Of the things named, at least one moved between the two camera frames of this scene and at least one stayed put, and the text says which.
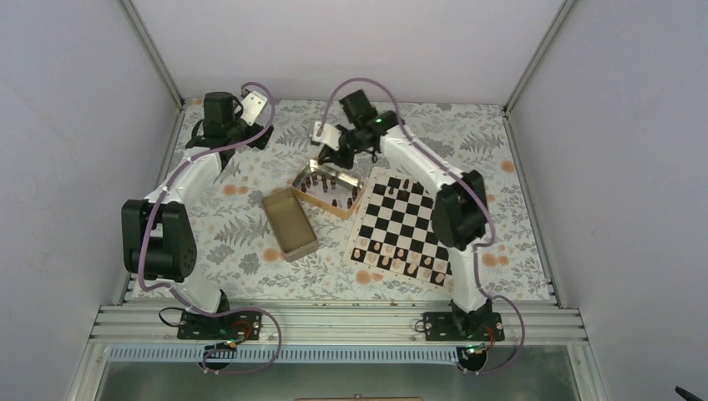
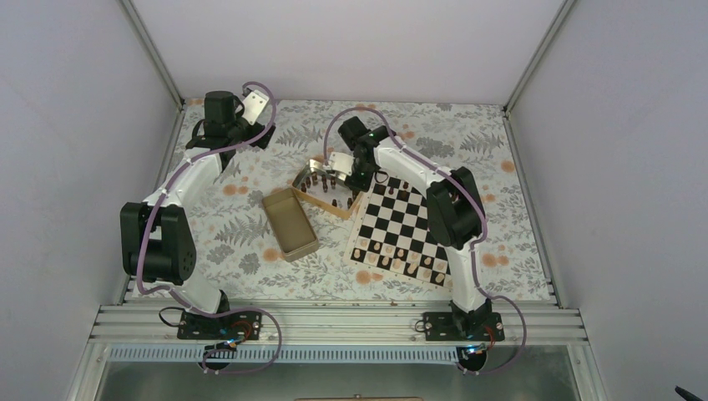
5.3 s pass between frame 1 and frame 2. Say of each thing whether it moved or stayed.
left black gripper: stayed
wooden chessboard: stayed
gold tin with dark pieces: stayed
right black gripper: moved
